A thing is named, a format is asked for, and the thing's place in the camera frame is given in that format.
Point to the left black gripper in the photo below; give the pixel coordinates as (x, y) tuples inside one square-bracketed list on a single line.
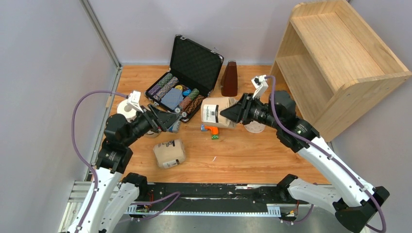
[(165, 119)]

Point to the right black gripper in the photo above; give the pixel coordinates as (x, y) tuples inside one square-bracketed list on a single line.
[(239, 113)]

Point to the brown roll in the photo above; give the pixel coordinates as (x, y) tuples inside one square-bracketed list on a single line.
[(211, 109), (151, 134), (170, 154)]

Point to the brown roll front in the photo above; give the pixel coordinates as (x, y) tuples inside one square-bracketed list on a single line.
[(170, 154)]

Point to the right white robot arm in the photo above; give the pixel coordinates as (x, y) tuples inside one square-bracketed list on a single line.
[(353, 202)]

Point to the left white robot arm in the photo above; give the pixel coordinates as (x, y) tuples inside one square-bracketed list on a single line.
[(111, 192)]

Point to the wooden shelf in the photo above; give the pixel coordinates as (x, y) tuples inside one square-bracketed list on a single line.
[(335, 66)]

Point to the green blue block toy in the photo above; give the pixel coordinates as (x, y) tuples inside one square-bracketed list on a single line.
[(174, 128)]

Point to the patterned paper roll standing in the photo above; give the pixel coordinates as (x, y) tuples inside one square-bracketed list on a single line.
[(255, 127)]

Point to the orange curved toy piece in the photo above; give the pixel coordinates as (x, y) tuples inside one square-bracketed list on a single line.
[(213, 130)]

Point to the brown metronome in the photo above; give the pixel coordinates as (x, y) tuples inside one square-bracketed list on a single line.
[(229, 81)]

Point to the white toilet paper roll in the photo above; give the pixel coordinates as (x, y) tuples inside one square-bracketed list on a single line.
[(126, 110)]

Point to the black poker chip case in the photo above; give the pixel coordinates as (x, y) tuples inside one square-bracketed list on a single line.
[(194, 65)]

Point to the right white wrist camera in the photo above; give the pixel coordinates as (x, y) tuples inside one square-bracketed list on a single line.
[(260, 84)]

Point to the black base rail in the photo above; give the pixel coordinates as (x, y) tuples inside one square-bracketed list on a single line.
[(217, 198)]

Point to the aluminium frame post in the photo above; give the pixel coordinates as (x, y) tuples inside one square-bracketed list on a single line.
[(100, 31)]

